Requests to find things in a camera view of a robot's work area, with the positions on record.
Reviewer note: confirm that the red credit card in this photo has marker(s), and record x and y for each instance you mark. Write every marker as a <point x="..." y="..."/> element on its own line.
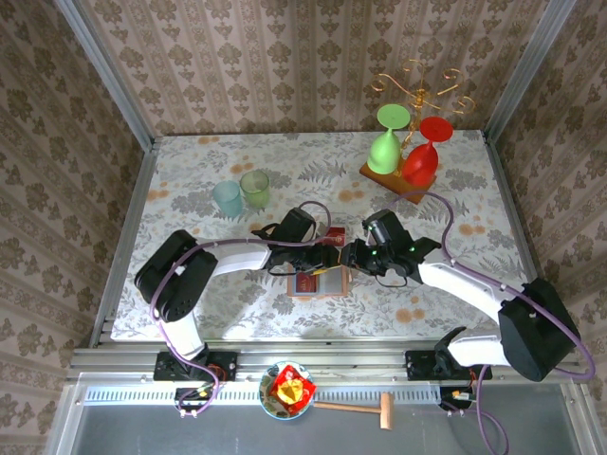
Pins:
<point x="307" y="283"/>

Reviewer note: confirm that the tan leather card holder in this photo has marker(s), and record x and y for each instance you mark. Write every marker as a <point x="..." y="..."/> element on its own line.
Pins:
<point x="332" y="284"/>

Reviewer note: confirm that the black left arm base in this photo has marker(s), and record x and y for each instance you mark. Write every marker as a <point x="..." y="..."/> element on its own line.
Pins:
<point x="223" y="365"/>

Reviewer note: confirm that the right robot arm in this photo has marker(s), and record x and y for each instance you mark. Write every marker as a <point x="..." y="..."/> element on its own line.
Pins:
<point x="531" y="327"/>

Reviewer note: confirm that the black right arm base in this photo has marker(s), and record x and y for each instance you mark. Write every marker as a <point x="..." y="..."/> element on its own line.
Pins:
<point x="419" y="365"/>

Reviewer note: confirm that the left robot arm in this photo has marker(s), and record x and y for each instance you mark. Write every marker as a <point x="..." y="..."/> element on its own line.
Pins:
<point x="175" y="279"/>

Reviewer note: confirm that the floral tablecloth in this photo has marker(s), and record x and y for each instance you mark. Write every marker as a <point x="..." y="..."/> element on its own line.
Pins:
<point x="332" y="317"/>

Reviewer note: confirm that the green frosted cup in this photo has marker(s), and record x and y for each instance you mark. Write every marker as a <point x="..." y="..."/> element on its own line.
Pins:
<point x="255" y="189"/>

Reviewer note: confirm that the blue frosted cup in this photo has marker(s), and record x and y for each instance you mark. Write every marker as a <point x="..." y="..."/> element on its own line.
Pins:
<point x="227" y="199"/>

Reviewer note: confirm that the red wine glass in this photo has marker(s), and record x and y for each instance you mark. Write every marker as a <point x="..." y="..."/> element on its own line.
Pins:
<point x="419" y="163"/>

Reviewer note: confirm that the green wine glass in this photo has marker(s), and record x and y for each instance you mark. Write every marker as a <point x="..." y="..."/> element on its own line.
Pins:
<point x="384" y="151"/>

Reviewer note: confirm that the red gold foil wrapper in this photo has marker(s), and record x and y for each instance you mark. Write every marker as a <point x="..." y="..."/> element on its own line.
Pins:
<point x="291" y="386"/>

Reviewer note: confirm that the patterned bowl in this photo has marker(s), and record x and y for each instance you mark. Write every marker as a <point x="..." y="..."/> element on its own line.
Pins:
<point x="270" y="407"/>

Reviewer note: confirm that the wooden mallet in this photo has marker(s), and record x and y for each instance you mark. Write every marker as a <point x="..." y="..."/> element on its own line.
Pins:
<point x="386" y="412"/>

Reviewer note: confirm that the black connector block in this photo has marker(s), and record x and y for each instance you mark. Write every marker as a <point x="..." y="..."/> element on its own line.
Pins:
<point x="455" y="398"/>
<point x="189" y="398"/>

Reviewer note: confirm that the aluminium front rail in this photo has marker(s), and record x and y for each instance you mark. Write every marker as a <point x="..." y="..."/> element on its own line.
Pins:
<point x="332" y="360"/>

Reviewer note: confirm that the aluminium side rail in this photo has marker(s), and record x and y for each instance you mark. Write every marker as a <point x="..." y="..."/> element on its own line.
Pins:
<point x="517" y="227"/>
<point x="133" y="223"/>

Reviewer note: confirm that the aluminium corner post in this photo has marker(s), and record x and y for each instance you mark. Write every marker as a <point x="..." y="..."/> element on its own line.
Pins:
<point x="531" y="66"/>
<point x="104" y="71"/>

